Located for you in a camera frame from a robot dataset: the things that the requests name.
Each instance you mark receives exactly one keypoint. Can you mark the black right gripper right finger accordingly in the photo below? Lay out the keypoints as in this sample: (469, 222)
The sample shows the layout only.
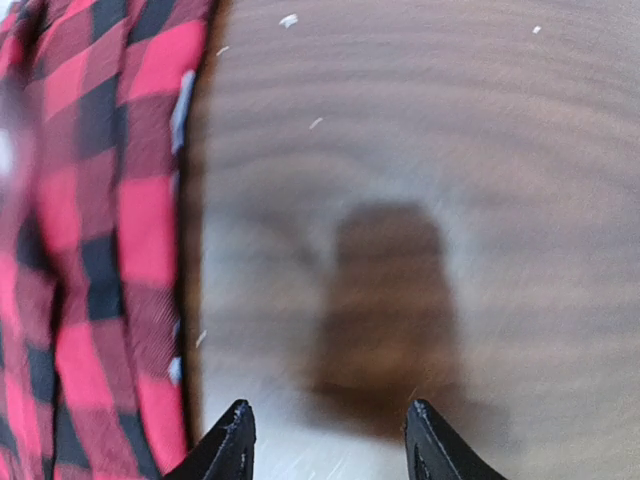
(436, 451)

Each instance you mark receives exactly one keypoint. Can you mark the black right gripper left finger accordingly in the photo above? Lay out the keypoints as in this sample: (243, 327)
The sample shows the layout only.
(226, 452)

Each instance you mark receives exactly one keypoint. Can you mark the red black plaid shirt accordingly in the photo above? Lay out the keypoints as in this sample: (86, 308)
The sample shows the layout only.
(90, 383)

